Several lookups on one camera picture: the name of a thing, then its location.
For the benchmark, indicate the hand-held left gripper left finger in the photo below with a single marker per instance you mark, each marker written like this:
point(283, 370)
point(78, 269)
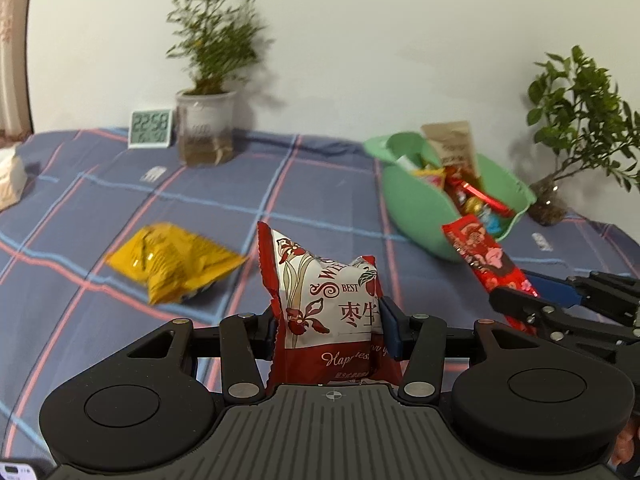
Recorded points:
point(271, 332)

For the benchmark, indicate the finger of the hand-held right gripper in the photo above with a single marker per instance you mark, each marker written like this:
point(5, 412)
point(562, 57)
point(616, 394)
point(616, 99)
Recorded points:
point(555, 287)
point(520, 305)

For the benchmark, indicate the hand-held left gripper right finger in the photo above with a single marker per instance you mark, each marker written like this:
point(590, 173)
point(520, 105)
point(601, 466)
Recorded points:
point(391, 330)

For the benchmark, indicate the red and white jujube packet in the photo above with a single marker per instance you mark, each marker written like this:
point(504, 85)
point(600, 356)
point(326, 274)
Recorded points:
point(325, 310)

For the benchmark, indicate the green plastic bowl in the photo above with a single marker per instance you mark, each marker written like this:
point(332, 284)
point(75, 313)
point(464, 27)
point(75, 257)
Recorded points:
point(425, 210)

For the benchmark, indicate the person's right hand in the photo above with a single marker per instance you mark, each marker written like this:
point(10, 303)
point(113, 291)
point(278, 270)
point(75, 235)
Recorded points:
point(629, 442)

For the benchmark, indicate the white cloth label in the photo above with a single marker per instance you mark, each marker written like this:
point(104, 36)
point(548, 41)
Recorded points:
point(152, 174)
point(541, 242)

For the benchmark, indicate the leafy plant in glass vase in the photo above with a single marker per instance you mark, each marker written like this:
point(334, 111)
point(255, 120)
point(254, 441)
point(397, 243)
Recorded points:
point(550, 210)

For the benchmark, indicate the yellow snack packet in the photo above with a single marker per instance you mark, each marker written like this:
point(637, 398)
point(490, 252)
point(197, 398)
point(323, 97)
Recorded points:
point(170, 260)

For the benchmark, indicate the blue plaid tablecloth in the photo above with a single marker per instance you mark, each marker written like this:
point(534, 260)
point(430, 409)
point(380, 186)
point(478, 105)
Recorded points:
point(300, 185)

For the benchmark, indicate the kraft paper packet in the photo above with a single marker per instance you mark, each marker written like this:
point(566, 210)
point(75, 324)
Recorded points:
point(452, 147)

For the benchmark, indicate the feathery plant in clear cup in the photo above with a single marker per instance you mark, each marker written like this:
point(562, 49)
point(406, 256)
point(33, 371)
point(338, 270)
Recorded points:
point(207, 130)

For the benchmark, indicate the white digital clock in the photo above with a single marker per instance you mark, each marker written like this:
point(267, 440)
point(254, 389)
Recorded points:
point(150, 127)

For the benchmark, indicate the white small device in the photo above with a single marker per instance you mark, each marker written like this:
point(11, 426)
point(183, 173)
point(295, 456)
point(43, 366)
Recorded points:
point(17, 472)

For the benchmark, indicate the pink patterned curtain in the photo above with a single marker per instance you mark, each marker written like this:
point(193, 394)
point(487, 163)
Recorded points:
point(10, 60)

